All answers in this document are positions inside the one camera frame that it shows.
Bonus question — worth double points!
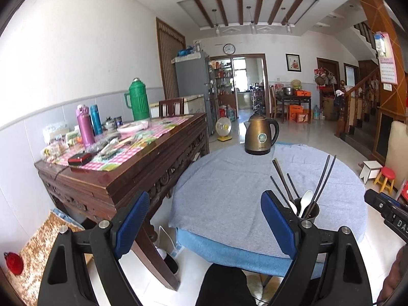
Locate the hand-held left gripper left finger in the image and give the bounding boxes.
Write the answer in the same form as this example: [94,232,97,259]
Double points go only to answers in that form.
[37,190,151,306]

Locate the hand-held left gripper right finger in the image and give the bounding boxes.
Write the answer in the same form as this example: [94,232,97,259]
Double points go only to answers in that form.
[260,189,373,306]

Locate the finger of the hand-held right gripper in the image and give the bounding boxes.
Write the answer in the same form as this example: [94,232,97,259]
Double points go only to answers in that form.
[364,189,400,214]

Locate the dark metal utensil cup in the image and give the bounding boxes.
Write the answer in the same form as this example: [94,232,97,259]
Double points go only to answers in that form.
[292,198,320,228]

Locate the yellow stool with red seat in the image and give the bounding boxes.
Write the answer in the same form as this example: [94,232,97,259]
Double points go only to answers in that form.
[374,166,397,193]

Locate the small white stool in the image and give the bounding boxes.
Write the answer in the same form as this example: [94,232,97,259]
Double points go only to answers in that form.
[360,160,383,185]

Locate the carved wooden side table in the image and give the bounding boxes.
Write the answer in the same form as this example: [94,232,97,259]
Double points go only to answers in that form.
[34,112,210,291]

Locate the white slipper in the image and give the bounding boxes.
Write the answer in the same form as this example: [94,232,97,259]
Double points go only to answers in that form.
[156,226,181,274]

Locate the cream upholstered chair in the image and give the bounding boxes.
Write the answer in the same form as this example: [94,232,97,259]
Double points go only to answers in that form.
[385,120,408,192]

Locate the round table with grey cloth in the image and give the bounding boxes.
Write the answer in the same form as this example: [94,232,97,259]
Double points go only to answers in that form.
[168,143,368,251]

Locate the pink checkered tablecloth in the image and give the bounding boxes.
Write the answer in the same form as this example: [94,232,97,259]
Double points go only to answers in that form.
[53,115,193,171]

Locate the blue plastic crate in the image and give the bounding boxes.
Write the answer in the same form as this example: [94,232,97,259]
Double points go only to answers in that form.
[51,209,85,230]

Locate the plastic wrapped bundle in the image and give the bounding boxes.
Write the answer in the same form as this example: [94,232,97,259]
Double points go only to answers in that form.
[94,135,128,160]

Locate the black and red device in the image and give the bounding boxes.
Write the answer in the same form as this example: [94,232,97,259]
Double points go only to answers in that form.
[68,153,93,167]

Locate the person's black trouser leg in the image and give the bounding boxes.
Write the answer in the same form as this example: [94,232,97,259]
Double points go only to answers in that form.
[195,264,250,306]

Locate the bronze electric kettle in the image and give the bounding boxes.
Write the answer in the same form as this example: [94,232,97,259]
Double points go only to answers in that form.
[244,113,280,156]

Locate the white plate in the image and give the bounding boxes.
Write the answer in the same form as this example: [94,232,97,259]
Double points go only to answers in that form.
[117,120,150,133]

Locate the pink water bottle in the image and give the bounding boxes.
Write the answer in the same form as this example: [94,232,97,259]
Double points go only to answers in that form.
[75,104,96,149]

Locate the clear snack bag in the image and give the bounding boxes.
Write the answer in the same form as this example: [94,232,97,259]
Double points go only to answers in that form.
[40,140,69,163]

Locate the teal water bottle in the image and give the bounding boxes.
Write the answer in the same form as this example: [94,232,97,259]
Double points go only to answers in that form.
[90,105,103,135]

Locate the yellow fan heater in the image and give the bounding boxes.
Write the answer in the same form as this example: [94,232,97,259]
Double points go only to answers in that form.
[215,117,233,142]

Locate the large orange box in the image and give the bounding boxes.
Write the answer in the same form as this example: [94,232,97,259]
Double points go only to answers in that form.
[288,104,310,123]

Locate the wooden staircase railing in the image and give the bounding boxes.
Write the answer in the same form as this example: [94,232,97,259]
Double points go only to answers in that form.
[335,67,383,137]

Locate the clear plastic container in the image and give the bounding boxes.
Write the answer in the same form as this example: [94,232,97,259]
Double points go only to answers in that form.
[43,123,69,141]

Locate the green thermos jug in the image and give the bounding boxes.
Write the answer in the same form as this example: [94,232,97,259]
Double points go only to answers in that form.
[124,77,151,122]

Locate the dark wooden dining table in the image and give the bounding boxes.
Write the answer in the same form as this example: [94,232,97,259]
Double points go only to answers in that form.
[275,94,311,122]

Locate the red round object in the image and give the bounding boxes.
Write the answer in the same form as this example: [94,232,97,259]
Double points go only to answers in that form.
[3,252,24,275]

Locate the wooden chair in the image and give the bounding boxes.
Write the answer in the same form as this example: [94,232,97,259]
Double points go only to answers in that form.
[158,97,185,117]

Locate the white chest freezer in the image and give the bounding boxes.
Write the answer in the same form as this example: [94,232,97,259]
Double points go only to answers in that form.
[149,94,208,136]

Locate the hanging bags bundle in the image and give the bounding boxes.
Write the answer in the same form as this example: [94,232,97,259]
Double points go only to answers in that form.
[314,68,337,86]

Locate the kitchen storage shelf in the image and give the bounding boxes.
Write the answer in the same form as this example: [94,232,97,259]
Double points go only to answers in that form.
[210,60,235,106]

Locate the grey refrigerator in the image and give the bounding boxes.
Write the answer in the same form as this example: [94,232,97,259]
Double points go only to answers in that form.
[172,51,219,136]

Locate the brown window blind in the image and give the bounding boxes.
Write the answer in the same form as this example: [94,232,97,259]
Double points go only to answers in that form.
[156,17,186,101]

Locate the pink wall calendar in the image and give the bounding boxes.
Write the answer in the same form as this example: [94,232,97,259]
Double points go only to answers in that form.
[374,32,399,85]

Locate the framed wall picture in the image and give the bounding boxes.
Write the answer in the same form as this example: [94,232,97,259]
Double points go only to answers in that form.
[285,53,302,72]

